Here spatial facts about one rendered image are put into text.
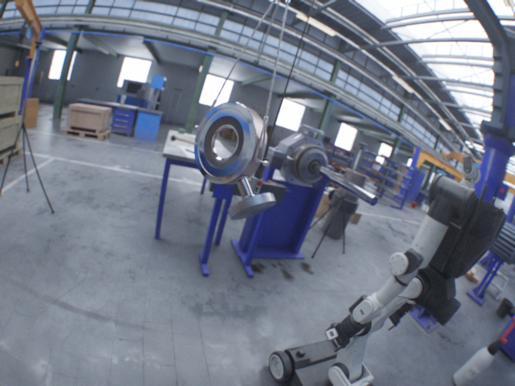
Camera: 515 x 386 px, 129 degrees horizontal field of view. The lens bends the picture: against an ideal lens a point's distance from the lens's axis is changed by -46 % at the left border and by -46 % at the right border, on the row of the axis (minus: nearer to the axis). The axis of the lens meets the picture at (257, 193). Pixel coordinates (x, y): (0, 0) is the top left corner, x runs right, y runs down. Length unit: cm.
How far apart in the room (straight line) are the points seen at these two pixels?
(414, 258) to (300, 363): 93
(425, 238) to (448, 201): 14
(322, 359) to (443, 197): 116
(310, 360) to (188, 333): 78
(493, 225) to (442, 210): 22
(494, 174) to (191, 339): 304
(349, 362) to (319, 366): 25
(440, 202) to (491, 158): 210
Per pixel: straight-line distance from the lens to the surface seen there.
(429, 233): 78
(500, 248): 473
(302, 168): 205
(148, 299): 175
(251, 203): 85
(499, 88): 281
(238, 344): 162
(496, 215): 89
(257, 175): 122
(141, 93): 1187
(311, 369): 149
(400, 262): 80
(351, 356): 132
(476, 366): 248
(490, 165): 281
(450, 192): 76
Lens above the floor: 132
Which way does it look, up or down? 17 degrees down
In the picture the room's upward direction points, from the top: 18 degrees clockwise
